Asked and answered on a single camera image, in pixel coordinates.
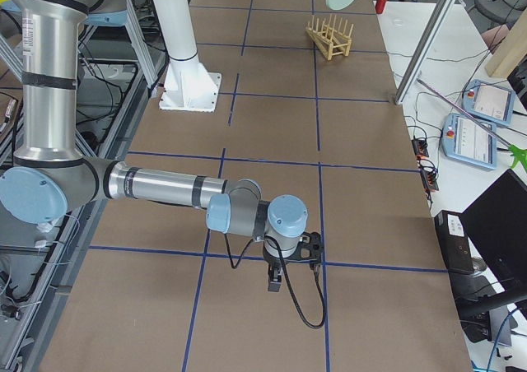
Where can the wooden plate rack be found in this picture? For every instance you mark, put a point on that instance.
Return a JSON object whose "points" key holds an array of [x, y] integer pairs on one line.
{"points": [[332, 36]]}

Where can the black box with label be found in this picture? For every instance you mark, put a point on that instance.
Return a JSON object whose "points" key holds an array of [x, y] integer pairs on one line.
{"points": [[453, 242]]}

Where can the black usb hub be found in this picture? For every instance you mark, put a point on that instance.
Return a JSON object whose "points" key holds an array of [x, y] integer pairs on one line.
{"points": [[420, 147]]}

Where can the black monitor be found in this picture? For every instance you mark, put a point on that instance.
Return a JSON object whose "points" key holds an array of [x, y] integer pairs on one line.
{"points": [[495, 222]]}

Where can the near teach pendant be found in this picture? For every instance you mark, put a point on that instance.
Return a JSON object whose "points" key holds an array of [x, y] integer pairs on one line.
{"points": [[465, 141]]}

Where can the teach pendant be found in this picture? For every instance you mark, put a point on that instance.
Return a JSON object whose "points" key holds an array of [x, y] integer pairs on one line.
{"points": [[489, 101], [465, 141]]}

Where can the grabber stick tool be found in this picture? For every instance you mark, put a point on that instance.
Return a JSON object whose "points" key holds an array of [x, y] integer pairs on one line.
{"points": [[518, 154]]}

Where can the far teach pendant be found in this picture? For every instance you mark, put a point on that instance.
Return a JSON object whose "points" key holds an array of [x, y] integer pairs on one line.
{"points": [[489, 101]]}

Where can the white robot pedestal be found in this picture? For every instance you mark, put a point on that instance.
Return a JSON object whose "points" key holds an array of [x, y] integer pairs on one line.
{"points": [[188, 85]]}

